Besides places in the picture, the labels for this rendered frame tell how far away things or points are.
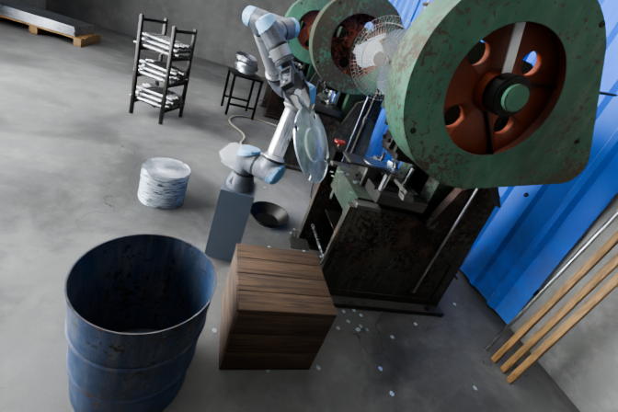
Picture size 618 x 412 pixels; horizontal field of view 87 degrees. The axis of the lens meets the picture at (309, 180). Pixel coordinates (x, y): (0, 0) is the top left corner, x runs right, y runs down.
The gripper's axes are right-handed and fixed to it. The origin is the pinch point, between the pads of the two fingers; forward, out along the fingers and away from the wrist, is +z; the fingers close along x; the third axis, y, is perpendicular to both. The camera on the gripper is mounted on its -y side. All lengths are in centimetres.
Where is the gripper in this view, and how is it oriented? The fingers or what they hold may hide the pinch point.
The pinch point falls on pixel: (306, 111)
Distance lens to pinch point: 123.0
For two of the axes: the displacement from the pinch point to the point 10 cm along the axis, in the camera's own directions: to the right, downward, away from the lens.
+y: 1.5, -3.7, 9.2
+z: 4.3, 8.6, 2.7
